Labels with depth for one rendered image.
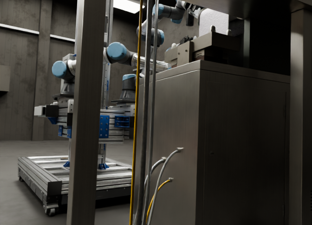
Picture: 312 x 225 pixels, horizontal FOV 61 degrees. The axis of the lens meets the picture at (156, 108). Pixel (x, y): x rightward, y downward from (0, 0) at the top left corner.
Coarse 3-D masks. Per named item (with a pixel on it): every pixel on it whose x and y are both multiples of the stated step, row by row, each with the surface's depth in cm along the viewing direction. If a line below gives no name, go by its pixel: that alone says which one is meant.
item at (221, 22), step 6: (216, 18) 141; (222, 18) 136; (228, 18) 133; (204, 24) 149; (210, 24) 145; (216, 24) 140; (222, 24) 136; (228, 24) 133; (204, 30) 149; (216, 30) 140; (222, 30) 136
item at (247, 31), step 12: (252, 24) 123; (264, 24) 127; (252, 36) 123; (264, 36) 126; (276, 36) 130; (288, 36) 135; (252, 48) 122; (264, 48) 126; (276, 48) 130; (288, 48) 134; (252, 60) 122; (264, 60) 126; (276, 60) 130; (288, 60) 134; (276, 72) 130; (288, 72) 134
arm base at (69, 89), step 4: (64, 84) 199; (68, 84) 197; (72, 84) 198; (64, 88) 197; (68, 88) 196; (72, 88) 197; (60, 92) 199; (64, 92) 195; (68, 92) 195; (72, 92) 196
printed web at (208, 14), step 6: (204, 12) 151; (210, 12) 145; (216, 12) 141; (204, 18) 150; (210, 18) 145; (234, 24) 145; (240, 24) 141; (234, 30) 145; (240, 30) 142; (234, 36) 147
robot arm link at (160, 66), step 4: (132, 52) 194; (132, 56) 191; (136, 56) 192; (140, 56) 193; (128, 60) 191; (132, 60) 191; (136, 60) 191; (140, 60) 190; (144, 60) 190; (152, 60) 190; (128, 64) 194; (132, 64) 193; (136, 64) 192; (140, 64) 191; (144, 64) 190; (152, 64) 189; (156, 64) 188; (160, 64) 188; (164, 64) 188; (152, 68) 190; (156, 68) 189; (160, 68) 188; (164, 68) 187
